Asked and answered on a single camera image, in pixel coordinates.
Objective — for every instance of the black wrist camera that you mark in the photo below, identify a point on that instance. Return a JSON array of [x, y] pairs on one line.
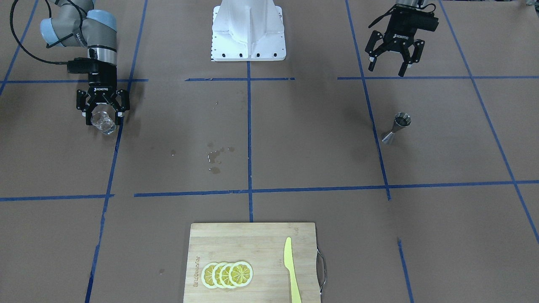
[[409, 20], [85, 66]]

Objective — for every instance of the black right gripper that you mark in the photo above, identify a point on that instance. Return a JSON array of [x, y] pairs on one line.
[[102, 79]]

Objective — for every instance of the brown paper table cover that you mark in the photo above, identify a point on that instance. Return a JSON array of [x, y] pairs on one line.
[[448, 213]]

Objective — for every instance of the bamboo cutting board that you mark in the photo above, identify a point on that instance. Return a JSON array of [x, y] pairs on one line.
[[261, 245]]

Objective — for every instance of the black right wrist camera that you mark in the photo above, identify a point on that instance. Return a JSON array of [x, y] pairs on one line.
[[85, 66]]

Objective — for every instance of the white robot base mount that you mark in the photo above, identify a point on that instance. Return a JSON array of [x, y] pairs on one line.
[[248, 30]]

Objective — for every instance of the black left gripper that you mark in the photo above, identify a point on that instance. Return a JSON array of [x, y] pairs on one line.
[[400, 30]]

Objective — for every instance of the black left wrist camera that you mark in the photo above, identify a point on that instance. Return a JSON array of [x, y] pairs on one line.
[[409, 20]]

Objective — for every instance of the clear glass cup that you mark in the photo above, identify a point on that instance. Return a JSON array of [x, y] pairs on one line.
[[102, 121]]

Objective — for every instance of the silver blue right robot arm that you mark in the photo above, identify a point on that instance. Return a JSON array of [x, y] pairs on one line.
[[80, 24]]

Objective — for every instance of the steel double jigger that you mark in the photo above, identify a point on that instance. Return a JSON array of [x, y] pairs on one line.
[[400, 121]]

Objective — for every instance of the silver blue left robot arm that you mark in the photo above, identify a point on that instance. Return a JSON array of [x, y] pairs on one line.
[[423, 4]]

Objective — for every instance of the yellow plastic knife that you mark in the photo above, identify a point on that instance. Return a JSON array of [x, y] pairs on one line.
[[289, 265]]

